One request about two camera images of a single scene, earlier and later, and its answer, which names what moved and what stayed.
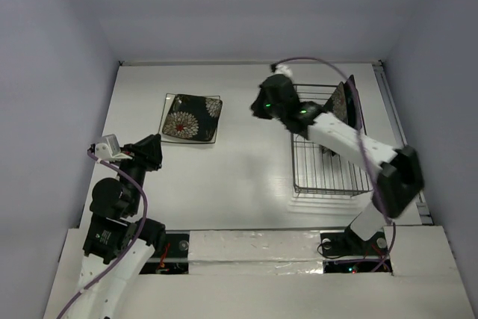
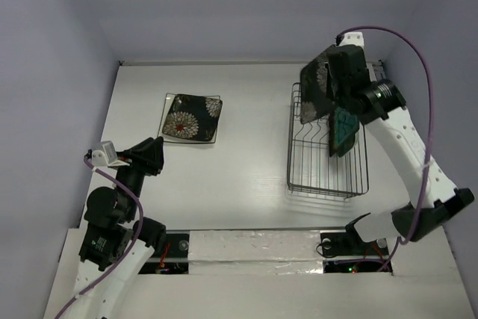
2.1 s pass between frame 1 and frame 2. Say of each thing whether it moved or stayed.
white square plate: stayed
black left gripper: stayed
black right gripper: moved
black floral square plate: stayed
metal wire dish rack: stayed
